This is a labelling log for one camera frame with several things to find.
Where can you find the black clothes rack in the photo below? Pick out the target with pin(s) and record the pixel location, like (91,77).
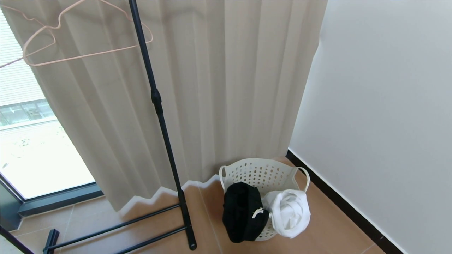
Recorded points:
(163,123)

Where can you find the black garment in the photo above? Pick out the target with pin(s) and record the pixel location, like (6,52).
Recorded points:
(242,211)

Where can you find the pink clothes hanger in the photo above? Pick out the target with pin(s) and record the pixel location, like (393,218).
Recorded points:
(39,31)
(88,55)

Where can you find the white garment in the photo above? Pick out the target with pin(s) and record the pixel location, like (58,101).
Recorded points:
(289,215)

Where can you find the white laundry basket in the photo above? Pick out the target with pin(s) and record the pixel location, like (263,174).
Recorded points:
(261,173)

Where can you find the beige curtain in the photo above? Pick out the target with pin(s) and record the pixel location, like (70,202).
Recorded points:
(229,88)

